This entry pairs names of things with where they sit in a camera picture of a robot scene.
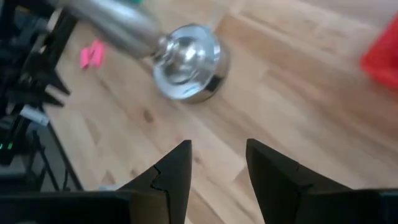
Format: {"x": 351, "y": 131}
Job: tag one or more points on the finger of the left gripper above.
{"x": 56, "y": 84}
{"x": 40, "y": 98}

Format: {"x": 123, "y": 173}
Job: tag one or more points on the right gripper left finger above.
{"x": 177, "y": 174}

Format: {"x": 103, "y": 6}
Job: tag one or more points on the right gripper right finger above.
{"x": 270, "y": 180}

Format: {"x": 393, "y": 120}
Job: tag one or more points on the pink eraser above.
{"x": 98, "y": 53}
{"x": 85, "y": 59}

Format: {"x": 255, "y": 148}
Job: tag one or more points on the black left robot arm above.
{"x": 18, "y": 25}

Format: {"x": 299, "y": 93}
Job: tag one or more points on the silver table lamp white shade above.
{"x": 189, "y": 62}

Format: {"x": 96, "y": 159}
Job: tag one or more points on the red plastic basket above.
{"x": 382, "y": 56}

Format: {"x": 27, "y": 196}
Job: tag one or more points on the black aluminium table frame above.
{"x": 63, "y": 37}

